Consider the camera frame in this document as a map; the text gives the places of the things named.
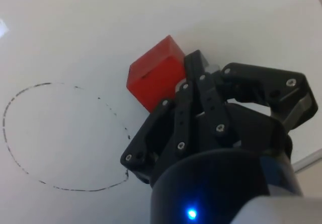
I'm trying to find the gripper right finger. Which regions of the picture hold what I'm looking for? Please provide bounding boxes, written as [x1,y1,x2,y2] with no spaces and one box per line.
[197,57,318,144]

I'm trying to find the whiteboard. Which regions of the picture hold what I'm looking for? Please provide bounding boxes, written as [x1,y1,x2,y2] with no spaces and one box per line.
[0,0,322,224]

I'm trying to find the red cube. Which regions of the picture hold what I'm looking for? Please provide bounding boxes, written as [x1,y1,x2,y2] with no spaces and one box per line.
[125,34,187,114]

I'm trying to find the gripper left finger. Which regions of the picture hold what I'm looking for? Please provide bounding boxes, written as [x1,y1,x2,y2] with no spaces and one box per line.
[120,49,210,185]

